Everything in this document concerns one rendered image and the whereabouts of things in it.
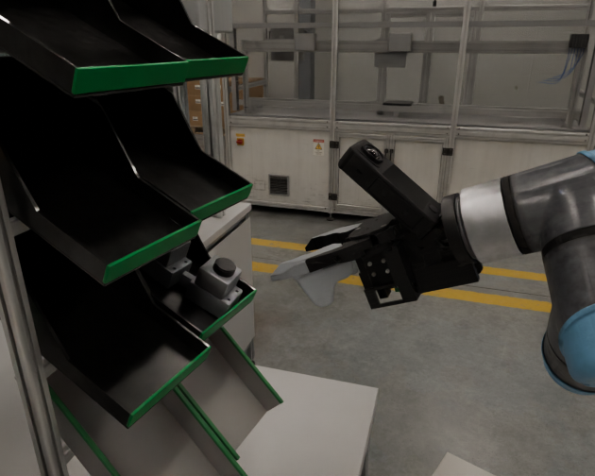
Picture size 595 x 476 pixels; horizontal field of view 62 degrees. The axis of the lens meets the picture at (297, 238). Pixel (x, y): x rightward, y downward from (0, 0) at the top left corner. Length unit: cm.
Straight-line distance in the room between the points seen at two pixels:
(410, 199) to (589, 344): 19
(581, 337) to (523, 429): 205
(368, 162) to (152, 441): 45
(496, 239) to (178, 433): 48
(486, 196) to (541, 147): 383
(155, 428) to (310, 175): 392
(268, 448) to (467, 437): 147
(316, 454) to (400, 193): 60
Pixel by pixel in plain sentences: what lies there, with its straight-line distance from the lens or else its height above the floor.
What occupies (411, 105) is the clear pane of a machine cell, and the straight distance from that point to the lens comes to 423.
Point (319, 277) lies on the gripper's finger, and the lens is 53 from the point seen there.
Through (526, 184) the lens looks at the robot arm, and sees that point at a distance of 47.
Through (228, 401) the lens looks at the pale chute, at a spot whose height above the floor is 103.
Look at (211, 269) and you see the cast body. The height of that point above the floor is 127.
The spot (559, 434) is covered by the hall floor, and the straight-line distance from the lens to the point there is 250.
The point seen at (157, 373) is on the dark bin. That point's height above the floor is 120.
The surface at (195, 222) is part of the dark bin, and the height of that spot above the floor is 137.
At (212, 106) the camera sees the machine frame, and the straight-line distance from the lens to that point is 198.
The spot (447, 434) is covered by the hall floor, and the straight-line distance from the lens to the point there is 233.
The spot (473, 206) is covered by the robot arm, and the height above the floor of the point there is 141.
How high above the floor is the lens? 155
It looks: 22 degrees down
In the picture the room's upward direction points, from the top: straight up
